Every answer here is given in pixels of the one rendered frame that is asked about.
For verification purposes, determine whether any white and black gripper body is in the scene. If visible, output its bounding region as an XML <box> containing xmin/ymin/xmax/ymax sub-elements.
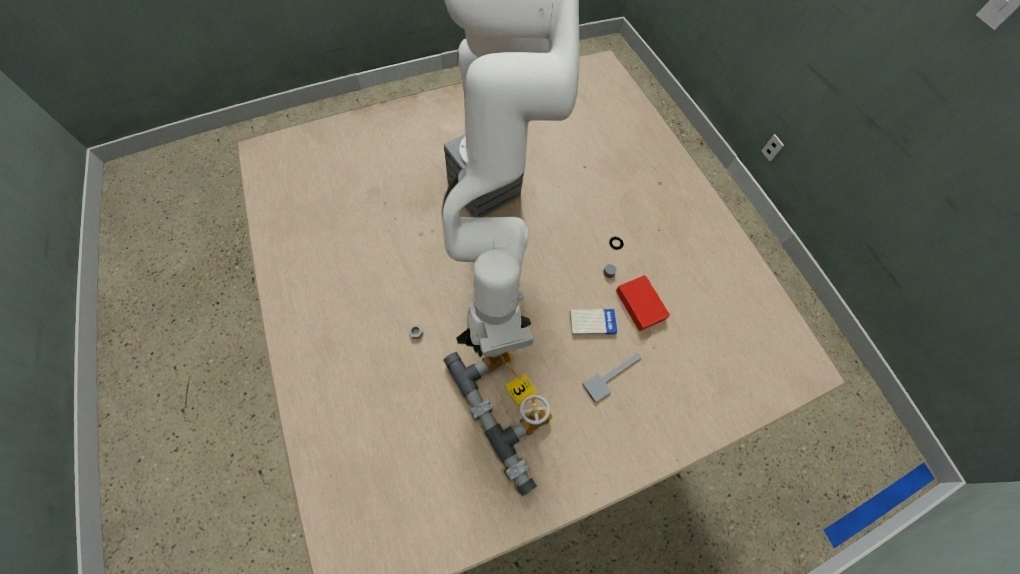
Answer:
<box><xmin>467</xmin><ymin>302</ymin><xmax>521</xmax><ymax>345</ymax></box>

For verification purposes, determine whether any red rectangular block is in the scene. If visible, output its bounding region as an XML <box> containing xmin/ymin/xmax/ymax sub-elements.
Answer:
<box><xmin>616</xmin><ymin>275</ymin><xmax>670</xmax><ymax>332</ymax></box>

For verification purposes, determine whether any grey pipe manifold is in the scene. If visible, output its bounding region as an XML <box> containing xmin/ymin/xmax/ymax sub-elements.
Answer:
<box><xmin>443</xmin><ymin>351</ymin><xmax>553</xmax><ymax>495</ymax></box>

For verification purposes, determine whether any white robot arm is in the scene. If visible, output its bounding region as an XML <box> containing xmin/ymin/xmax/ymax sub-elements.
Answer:
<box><xmin>442</xmin><ymin>0</ymin><xmax>579</xmax><ymax>358</ymax></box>

